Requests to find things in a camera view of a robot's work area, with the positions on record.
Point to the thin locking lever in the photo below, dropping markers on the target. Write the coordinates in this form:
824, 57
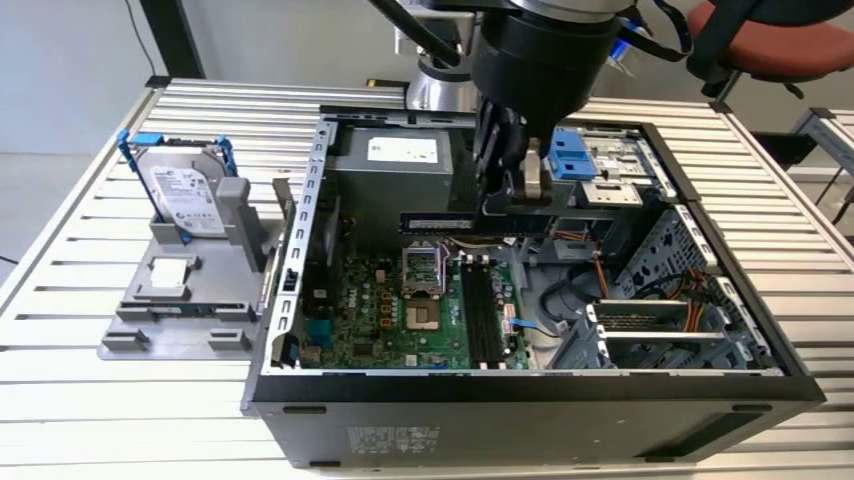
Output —
443, 272

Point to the RAM stick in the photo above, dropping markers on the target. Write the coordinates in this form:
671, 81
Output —
182, 311
433, 223

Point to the CPU socket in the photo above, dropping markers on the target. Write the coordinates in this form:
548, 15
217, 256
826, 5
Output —
423, 315

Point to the black RAM slot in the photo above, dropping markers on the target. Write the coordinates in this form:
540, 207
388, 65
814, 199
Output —
479, 312
469, 312
488, 312

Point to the aluminium frame side table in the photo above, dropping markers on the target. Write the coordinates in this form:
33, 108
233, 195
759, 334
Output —
827, 145

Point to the grey metal drive cage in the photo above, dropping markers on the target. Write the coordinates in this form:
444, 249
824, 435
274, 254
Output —
613, 195

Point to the silver CPU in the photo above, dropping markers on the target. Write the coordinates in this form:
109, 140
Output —
166, 272

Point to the grey parts rack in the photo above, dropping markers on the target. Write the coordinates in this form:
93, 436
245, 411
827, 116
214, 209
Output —
213, 280

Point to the red office chair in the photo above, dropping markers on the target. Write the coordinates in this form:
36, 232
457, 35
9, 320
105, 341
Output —
787, 50

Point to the blue drive bay latch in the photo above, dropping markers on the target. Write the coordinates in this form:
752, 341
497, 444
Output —
572, 155

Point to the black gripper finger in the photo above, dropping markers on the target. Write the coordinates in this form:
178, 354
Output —
536, 175
496, 150

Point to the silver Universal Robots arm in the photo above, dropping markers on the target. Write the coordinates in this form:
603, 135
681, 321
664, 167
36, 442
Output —
433, 90

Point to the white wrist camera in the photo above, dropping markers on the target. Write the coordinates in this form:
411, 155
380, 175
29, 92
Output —
407, 42

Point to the green motherboard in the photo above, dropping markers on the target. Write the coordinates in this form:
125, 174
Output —
373, 320

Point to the grey power supply unit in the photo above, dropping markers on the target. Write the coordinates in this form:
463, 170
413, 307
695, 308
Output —
393, 190

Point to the hard disk with blue carrier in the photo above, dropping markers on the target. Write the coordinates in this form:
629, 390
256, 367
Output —
180, 190

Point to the black vertical post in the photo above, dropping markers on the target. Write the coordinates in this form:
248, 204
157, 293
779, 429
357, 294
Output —
173, 40

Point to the yellow black tape strip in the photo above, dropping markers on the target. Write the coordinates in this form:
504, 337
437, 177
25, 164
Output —
383, 83

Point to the black open PC case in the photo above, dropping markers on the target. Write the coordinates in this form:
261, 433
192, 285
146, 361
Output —
467, 425

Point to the grey metal disk bay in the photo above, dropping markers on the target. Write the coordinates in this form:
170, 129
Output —
640, 312

